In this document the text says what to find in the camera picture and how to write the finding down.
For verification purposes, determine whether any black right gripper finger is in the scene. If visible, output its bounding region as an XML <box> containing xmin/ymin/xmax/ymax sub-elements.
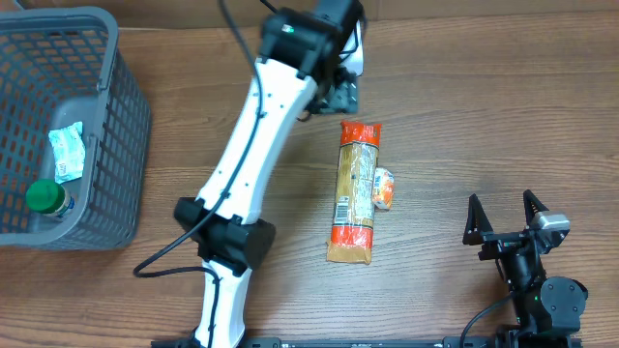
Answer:
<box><xmin>464</xmin><ymin>194</ymin><xmax>493</xmax><ymax>236</ymax></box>
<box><xmin>523</xmin><ymin>189</ymin><xmax>549</xmax><ymax>227</ymax></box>

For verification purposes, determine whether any teal snack packet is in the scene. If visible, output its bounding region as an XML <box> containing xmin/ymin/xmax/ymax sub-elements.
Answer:
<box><xmin>48</xmin><ymin>121</ymin><xmax>86</xmax><ymax>185</ymax></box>

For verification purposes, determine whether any green lid jar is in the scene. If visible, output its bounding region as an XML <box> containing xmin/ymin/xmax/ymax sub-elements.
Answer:
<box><xmin>25</xmin><ymin>179</ymin><xmax>75</xmax><ymax>219</ymax></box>

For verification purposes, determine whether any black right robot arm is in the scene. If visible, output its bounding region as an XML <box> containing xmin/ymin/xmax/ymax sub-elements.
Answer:
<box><xmin>458</xmin><ymin>189</ymin><xmax>588</xmax><ymax>347</ymax></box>

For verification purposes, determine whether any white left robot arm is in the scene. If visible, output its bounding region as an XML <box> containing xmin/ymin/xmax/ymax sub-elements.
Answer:
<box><xmin>174</xmin><ymin>1</ymin><xmax>365</xmax><ymax>347</ymax></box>

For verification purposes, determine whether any small orange snack packet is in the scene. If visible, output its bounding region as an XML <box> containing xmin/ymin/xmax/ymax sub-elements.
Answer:
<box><xmin>372</xmin><ymin>167</ymin><xmax>395</xmax><ymax>210</ymax></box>

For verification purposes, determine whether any orange spaghetti package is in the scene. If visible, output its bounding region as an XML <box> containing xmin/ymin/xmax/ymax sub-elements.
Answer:
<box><xmin>327</xmin><ymin>121</ymin><xmax>381</xmax><ymax>264</ymax></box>

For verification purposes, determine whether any grey plastic basket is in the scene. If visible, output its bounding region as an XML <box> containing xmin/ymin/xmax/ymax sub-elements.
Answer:
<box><xmin>1</xmin><ymin>7</ymin><xmax>152</xmax><ymax>250</ymax></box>

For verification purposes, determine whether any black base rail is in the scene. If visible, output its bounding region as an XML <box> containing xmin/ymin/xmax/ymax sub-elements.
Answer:
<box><xmin>150</xmin><ymin>335</ymin><xmax>584</xmax><ymax>348</ymax></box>

